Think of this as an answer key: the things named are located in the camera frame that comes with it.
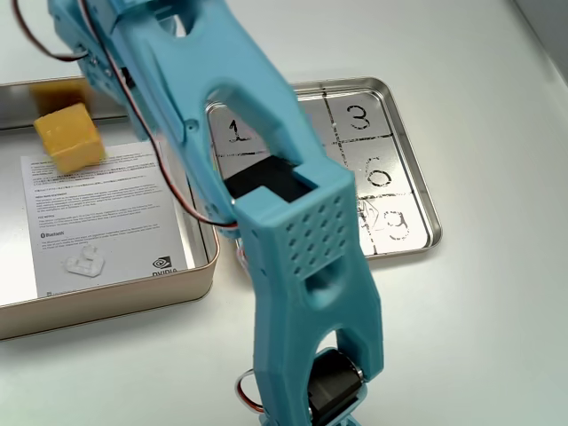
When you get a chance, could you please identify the white printed leaflet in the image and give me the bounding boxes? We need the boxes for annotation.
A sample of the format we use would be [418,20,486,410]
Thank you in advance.
[20,140,187,297]

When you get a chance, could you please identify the yellow block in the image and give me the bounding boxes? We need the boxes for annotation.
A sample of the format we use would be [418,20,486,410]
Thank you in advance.
[34,102,107,174]

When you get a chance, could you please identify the silver tin lid with numbers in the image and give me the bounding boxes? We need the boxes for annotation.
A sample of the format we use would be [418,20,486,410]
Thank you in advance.
[206,77,444,267]

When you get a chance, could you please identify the small white plastic piece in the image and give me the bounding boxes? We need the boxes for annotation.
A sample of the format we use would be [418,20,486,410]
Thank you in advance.
[60,246,106,279]

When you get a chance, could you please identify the red white black servo wires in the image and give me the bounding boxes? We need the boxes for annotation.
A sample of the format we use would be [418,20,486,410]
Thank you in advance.
[11,0,268,414]

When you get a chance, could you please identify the gold tin box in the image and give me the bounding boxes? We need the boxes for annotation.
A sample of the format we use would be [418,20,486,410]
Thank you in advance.
[0,77,222,342]

